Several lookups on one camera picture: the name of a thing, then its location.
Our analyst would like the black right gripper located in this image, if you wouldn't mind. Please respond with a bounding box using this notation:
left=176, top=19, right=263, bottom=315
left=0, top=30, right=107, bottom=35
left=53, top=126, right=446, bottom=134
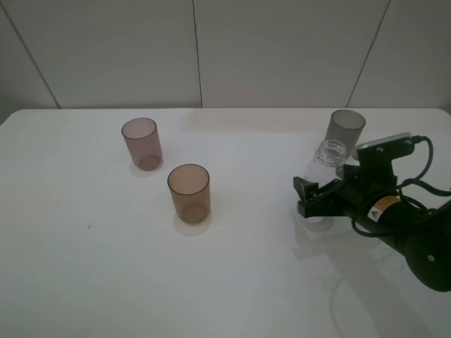
left=292, top=163, right=402, bottom=232

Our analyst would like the clear plastic water bottle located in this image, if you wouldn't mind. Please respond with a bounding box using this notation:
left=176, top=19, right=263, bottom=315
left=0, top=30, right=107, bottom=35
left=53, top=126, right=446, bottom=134
left=295, top=139, right=349, bottom=225

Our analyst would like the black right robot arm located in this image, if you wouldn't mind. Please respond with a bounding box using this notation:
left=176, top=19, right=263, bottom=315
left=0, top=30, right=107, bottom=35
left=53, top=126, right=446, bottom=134
left=293, top=165, right=450, bottom=292

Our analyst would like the grey translucent plastic cup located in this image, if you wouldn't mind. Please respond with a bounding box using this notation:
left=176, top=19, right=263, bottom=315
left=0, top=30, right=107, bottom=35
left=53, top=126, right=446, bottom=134
left=324, top=109, right=366, bottom=156

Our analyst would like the brown translucent plastic cup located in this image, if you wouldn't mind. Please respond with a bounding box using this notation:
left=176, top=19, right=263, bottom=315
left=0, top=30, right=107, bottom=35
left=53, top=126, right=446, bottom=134
left=167, top=163, right=211, bottom=225

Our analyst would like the pink translucent plastic cup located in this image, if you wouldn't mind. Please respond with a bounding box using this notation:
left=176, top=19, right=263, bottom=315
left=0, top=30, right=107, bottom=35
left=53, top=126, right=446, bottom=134
left=121, top=118, right=163, bottom=171

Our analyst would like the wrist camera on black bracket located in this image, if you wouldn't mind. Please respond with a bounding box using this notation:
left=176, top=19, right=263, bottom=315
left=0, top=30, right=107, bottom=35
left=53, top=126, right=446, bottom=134
left=351, top=132, right=415, bottom=187

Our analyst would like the black camera cable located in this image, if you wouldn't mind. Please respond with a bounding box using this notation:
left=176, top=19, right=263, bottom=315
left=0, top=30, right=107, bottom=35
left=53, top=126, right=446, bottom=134
left=350, top=135, right=451, bottom=239

